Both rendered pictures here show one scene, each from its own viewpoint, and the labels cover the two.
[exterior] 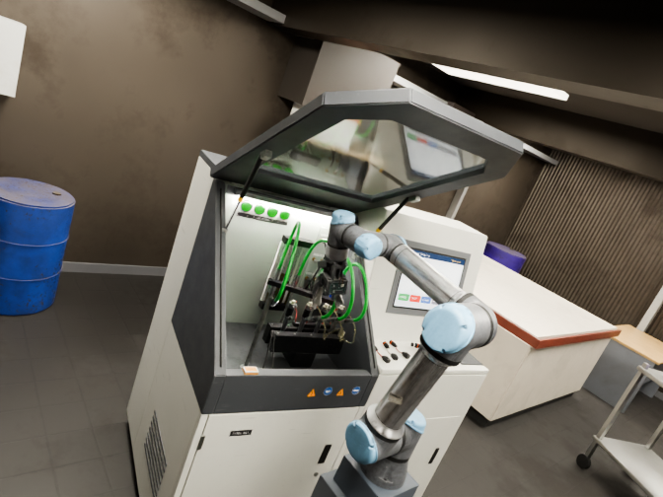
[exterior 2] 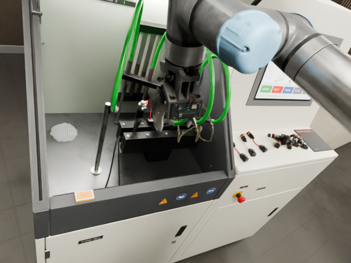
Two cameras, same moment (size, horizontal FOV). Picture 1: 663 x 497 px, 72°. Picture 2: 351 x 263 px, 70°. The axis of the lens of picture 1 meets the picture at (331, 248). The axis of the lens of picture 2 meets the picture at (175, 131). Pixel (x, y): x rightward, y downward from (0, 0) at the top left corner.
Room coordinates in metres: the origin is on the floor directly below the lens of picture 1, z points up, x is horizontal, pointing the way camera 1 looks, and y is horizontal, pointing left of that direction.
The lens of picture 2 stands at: (0.96, -0.04, 1.62)
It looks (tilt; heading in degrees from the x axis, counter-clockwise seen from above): 38 degrees down; 357
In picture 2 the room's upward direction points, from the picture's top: 23 degrees clockwise
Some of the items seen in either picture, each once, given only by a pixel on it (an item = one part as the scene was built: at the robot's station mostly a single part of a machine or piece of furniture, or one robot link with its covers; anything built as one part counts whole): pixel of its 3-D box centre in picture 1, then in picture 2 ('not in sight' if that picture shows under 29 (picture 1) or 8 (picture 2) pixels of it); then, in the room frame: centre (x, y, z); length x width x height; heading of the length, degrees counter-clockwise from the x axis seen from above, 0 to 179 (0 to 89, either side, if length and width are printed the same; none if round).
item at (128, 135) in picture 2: (302, 345); (158, 141); (1.76, -0.03, 0.91); 0.34 x 0.10 x 0.15; 125
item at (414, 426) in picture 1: (401, 428); not in sight; (1.20, -0.39, 1.07); 0.13 x 0.12 x 0.14; 136
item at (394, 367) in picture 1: (424, 357); (279, 146); (1.97, -0.59, 0.96); 0.70 x 0.22 x 0.03; 125
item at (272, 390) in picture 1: (297, 389); (147, 198); (1.49, -0.07, 0.87); 0.62 x 0.04 x 0.16; 125
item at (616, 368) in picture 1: (626, 365); not in sight; (5.31, -3.86, 0.34); 1.28 x 0.67 x 0.69; 135
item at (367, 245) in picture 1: (365, 243); (241, 33); (1.34, -0.09, 1.53); 0.11 x 0.11 x 0.08; 46
